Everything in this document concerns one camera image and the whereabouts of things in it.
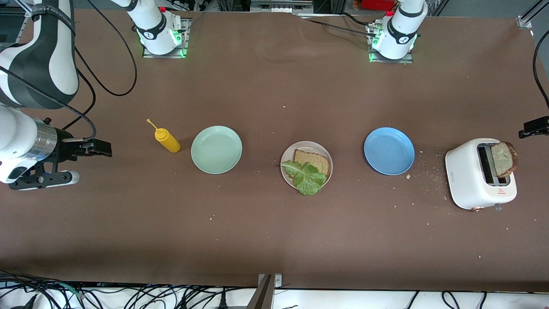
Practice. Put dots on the yellow mustard squeeze bottle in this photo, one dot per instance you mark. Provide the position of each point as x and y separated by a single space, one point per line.
168 140

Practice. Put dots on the brown crust bread slice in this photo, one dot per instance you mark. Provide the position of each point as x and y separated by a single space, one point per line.
317 159
504 161

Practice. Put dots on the blue plate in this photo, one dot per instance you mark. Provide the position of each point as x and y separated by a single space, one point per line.
389 151

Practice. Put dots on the grey metal pole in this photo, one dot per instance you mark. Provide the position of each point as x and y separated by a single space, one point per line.
259 296

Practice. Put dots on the grey power strip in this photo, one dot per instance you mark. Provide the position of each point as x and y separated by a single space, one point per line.
281 6

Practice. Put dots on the aluminium frame profile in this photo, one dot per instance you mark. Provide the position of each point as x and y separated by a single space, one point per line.
525 19

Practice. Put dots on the red box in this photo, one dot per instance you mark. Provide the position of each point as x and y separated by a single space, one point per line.
377 4

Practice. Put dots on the pale green plate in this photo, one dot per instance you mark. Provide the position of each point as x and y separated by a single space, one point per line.
216 150

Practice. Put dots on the brown table cover sheet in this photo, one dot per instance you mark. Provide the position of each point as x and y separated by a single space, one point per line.
274 240

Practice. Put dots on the white toaster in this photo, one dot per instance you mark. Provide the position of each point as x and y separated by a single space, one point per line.
465 180

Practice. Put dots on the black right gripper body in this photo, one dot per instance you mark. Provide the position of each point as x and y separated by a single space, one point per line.
66 149

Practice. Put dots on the small metal bracket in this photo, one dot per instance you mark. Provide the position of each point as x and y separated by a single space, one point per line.
278 281

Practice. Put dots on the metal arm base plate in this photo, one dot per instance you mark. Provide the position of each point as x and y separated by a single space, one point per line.
185 38
407 61

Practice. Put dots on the green lettuce leaf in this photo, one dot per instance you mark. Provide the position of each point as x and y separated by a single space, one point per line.
309 177

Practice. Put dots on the beige plate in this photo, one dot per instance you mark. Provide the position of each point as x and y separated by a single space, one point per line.
288 156

